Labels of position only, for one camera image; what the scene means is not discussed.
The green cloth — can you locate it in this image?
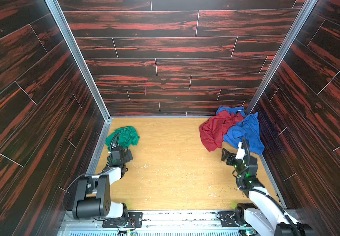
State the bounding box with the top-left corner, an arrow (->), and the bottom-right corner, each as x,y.
105,126 -> 140,150

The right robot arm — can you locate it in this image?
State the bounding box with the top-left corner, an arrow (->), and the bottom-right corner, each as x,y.
221,148 -> 316,236

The dark red cloth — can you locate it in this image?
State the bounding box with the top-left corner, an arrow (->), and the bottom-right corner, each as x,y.
199,110 -> 244,152

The blue cloth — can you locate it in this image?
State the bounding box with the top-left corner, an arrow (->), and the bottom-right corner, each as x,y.
223,112 -> 265,155

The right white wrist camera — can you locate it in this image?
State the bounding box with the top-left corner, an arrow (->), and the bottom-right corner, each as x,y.
236,142 -> 245,160

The aluminium left floor rail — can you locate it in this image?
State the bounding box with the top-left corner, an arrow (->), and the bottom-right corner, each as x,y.
72,119 -> 112,210

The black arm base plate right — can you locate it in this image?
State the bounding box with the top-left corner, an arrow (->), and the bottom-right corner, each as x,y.
216,211 -> 242,228

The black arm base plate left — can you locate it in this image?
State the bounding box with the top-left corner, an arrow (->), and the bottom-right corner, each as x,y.
102,211 -> 143,228

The aluminium front rail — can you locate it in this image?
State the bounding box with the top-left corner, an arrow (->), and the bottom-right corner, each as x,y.
57,209 -> 259,236

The aluminium corner post left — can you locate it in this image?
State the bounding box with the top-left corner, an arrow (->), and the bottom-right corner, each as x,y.
45,0 -> 111,122

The aluminium corner post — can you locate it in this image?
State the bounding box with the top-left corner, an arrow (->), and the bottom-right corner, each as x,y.
45,0 -> 111,122
245,0 -> 318,114

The aluminium corner post right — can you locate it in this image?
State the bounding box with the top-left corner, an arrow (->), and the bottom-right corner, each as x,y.
245,0 -> 318,114

